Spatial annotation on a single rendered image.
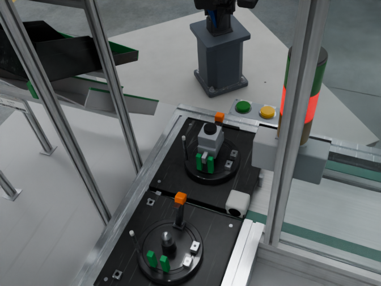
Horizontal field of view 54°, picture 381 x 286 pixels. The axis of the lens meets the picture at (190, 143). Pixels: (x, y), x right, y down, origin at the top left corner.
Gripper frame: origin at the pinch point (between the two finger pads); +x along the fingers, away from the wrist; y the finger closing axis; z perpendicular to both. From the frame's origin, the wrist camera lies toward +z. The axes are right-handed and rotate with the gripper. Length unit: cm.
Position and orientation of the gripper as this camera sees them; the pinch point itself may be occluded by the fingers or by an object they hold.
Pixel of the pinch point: (217, 13)
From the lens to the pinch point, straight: 91.3
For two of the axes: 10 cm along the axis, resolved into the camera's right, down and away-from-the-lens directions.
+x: 0.8, 6.5, 7.5
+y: 9.2, 2.4, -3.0
